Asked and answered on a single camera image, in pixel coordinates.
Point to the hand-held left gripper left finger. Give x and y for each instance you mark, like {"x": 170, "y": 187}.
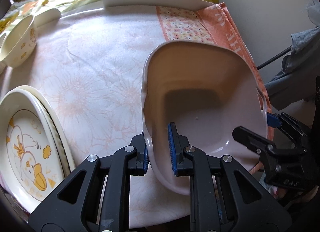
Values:
{"x": 144, "y": 157}

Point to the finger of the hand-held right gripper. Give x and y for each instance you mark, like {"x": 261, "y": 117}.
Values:
{"x": 273, "y": 119}
{"x": 250, "y": 139}

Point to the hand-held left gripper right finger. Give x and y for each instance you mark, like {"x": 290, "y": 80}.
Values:
{"x": 172, "y": 147}

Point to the pink square bowl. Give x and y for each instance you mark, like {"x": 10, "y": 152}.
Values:
{"x": 207, "y": 102}

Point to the plain white plate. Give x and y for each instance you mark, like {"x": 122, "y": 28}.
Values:
{"x": 62, "y": 134}

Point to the duck print plate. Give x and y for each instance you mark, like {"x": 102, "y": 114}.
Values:
{"x": 27, "y": 147}

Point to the grey garment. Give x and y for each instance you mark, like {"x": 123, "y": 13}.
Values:
{"x": 297, "y": 69}

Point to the white floral tablecloth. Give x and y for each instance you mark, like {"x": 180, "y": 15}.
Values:
{"x": 100, "y": 84}

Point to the cream ribbed rim plate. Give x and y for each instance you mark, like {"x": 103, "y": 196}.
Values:
{"x": 53, "y": 134}

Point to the pale crumpled cloth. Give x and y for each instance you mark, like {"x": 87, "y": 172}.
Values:
{"x": 313, "y": 12}

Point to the orange patterned cloth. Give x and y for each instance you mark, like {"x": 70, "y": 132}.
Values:
{"x": 190, "y": 26}

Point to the cream duck print bowl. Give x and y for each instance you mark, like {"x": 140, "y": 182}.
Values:
{"x": 20, "y": 42}

